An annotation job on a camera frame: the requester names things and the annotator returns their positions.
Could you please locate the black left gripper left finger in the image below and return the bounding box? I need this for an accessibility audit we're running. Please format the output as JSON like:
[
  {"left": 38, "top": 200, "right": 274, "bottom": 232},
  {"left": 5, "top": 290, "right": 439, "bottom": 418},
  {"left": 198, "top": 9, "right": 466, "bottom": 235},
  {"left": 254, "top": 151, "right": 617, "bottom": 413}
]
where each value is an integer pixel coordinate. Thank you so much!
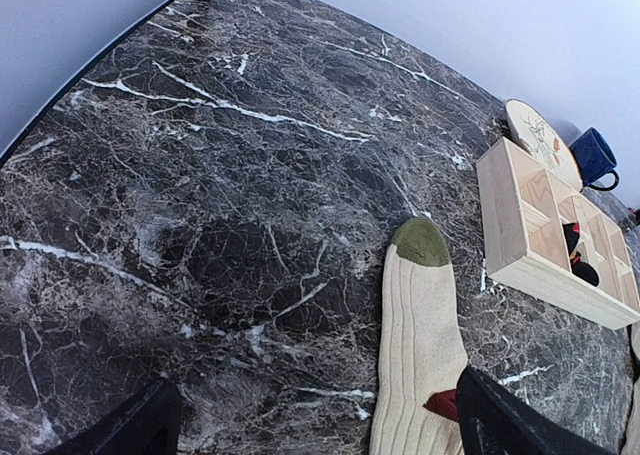
[{"left": 48, "top": 378, "right": 183, "bottom": 454}]

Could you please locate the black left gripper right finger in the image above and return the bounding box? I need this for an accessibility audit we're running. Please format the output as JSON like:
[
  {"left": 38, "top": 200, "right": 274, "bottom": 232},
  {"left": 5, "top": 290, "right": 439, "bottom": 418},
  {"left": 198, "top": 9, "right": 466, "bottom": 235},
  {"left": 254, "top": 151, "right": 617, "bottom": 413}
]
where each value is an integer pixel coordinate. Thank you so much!
[{"left": 456, "top": 367, "right": 609, "bottom": 455}]

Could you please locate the beige striped sock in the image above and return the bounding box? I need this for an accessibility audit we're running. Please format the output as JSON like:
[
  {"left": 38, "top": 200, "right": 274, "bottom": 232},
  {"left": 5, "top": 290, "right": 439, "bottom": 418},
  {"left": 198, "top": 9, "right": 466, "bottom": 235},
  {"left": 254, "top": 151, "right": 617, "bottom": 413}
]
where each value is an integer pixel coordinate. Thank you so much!
[{"left": 369, "top": 218, "right": 468, "bottom": 454}]

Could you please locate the black argyle sock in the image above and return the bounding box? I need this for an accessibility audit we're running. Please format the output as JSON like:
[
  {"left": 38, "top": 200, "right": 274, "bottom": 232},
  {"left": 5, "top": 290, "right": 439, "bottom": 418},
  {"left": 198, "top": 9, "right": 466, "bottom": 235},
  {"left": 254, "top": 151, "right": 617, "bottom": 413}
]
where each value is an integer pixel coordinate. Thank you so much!
[{"left": 562, "top": 222, "right": 600, "bottom": 287}]

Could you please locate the tan plain sock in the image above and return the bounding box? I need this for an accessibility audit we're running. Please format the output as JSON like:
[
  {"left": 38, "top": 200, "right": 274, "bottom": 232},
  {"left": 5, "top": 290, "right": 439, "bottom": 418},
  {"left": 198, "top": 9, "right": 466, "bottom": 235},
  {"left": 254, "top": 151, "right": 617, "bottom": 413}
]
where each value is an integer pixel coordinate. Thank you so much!
[{"left": 621, "top": 322, "right": 640, "bottom": 455}]

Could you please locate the wooden compartment tray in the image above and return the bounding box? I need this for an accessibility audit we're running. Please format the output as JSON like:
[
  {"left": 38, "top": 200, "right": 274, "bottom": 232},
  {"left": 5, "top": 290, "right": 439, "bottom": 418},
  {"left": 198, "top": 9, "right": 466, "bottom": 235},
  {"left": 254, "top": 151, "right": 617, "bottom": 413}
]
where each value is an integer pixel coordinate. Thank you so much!
[{"left": 476, "top": 138, "right": 639, "bottom": 330}]

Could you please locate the dark blue mug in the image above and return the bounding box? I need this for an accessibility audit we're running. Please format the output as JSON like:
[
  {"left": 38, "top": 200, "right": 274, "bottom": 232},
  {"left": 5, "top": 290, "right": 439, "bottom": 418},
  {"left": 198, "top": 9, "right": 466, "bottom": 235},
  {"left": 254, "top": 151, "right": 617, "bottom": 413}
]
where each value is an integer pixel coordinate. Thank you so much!
[{"left": 569, "top": 127, "right": 619, "bottom": 192}]

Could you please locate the patterned ceramic plate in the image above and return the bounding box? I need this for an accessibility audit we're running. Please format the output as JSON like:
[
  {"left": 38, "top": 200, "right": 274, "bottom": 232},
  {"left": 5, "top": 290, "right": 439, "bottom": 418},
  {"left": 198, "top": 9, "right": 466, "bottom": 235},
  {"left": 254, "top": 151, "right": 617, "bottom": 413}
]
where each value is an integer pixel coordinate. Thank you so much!
[{"left": 505, "top": 99, "right": 583, "bottom": 192}]

